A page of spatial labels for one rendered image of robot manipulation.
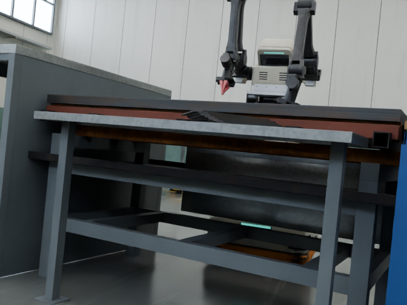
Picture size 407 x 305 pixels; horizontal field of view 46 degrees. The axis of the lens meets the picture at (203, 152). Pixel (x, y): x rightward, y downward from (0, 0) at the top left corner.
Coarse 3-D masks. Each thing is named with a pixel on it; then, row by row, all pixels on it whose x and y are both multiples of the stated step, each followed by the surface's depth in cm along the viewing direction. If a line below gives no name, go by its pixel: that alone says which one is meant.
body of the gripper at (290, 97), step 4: (288, 88) 232; (288, 92) 232; (292, 92) 231; (296, 92) 232; (288, 96) 232; (292, 96) 231; (296, 96) 233; (288, 100) 231; (292, 100) 232; (296, 104) 230
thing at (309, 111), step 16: (48, 96) 225; (64, 96) 221; (80, 96) 216; (96, 96) 212; (224, 112) 182; (240, 112) 178; (256, 112) 175; (272, 112) 172; (288, 112) 169; (304, 112) 167; (320, 112) 164; (336, 112) 162; (352, 112) 159; (368, 112) 157; (384, 112) 154; (400, 112) 152
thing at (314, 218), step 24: (192, 168) 277; (216, 168) 270; (240, 168) 262; (264, 168) 256; (288, 168) 250; (312, 168) 244; (192, 192) 276; (216, 216) 268; (240, 216) 261; (264, 216) 255; (288, 216) 248; (312, 216) 243
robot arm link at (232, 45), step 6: (228, 0) 278; (234, 0) 275; (240, 0) 275; (246, 0) 278; (234, 6) 275; (240, 6) 278; (234, 12) 275; (234, 18) 275; (234, 24) 275; (234, 30) 275; (228, 36) 276; (234, 36) 275; (228, 42) 276; (234, 42) 275; (228, 48) 276; (234, 48) 274; (234, 54) 274; (234, 60) 275
